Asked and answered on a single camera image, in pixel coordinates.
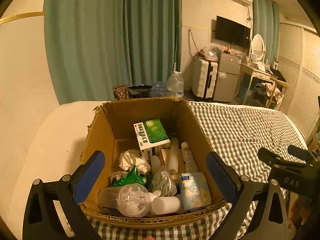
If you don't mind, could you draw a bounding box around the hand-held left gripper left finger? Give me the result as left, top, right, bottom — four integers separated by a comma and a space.
22, 150, 105, 240

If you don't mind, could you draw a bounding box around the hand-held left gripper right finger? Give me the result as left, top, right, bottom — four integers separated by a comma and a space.
206, 151, 290, 240

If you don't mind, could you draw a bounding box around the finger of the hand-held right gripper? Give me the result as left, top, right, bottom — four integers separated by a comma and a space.
257, 147, 308, 168
287, 144, 320, 160

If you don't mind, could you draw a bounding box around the light blue tissue pack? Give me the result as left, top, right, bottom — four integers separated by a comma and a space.
179, 172, 212, 212

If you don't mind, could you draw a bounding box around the brown cardboard box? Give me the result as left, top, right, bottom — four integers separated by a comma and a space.
80, 97, 227, 229

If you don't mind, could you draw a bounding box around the white cream tube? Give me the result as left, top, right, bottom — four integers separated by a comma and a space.
181, 142, 199, 173
167, 137, 179, 174

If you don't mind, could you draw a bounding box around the clear plastic bottle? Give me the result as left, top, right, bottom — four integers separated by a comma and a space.
97, 183, 152, 218

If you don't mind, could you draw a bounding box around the green snack packet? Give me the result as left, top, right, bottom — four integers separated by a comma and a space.
114, 165, 148, 187

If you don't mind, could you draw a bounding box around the white tissue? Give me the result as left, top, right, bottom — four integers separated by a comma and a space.
119, 149, 152, 175

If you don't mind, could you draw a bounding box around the small translucent bottle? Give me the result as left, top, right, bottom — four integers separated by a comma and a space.
150, 155, 161, 172

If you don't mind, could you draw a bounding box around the green medicine box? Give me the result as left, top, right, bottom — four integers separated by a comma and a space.
133, 119, 171, 159

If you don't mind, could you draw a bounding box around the grey white checked bed sheet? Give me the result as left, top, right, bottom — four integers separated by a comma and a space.
87, 101, 308, 240

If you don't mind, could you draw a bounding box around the white bedding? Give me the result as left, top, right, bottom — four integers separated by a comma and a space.
10, 100, 105, 240

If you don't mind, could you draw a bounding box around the wooden chair with clothes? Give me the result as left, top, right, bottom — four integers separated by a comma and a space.
265, 76, 288, 109

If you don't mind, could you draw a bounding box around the white louvre wardrobe door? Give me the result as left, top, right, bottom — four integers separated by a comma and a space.
277, 22, 320, 135

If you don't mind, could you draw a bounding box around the cream dressing table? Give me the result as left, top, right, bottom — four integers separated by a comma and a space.
236, 62, 273, 105

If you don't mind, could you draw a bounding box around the silver mini fridge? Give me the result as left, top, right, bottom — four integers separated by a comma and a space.
212, 52, 242, 103

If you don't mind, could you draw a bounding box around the dark patterned gift bag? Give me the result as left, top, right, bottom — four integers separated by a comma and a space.
112, 85, 130, 100

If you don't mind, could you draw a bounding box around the white suitcase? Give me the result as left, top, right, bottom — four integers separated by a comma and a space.
192, 59, 218, 99

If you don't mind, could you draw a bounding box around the large clear water jug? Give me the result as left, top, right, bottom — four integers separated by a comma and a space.
166, 71, 184, 98

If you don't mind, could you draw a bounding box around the bottled water pack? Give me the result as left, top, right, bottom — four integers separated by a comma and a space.
150, 81, 168, 97

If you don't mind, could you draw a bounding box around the oval white vanity mirror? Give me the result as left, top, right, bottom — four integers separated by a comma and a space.
250, 34, 266, 62

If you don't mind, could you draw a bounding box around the clear bag clutter on suitcase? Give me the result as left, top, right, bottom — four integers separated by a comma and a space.
200, 46, 219, 62

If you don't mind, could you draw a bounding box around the narrow green curtain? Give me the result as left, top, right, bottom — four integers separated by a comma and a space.
251, 0, 280, 63

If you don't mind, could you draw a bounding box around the wide green curtain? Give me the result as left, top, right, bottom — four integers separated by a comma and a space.
44, 0, 182, 105

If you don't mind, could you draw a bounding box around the black wall television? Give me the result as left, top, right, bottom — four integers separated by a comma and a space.
215, 16, 251, 48

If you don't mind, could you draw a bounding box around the wall power cable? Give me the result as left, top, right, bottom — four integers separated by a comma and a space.
187, 29, 198, 58

